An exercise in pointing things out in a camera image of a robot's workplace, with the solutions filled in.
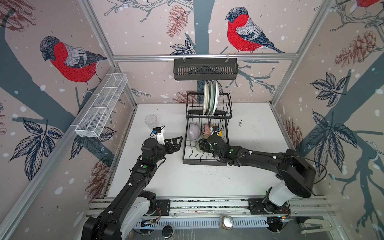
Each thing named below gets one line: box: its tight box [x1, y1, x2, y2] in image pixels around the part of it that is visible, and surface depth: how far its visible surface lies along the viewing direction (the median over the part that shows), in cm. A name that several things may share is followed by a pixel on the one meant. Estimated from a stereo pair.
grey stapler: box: [296, 217, 335, 234], surface depth 70 cm
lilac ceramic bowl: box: [189, 123, 200, 141], surface depth 94 cm
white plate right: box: [212, 80, 219, 116], surface depth 76 cm
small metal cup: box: [221, 215, 234, 231], surface depth 62 cm
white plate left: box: [203, 81, 210, 115], surface depth 79 cm
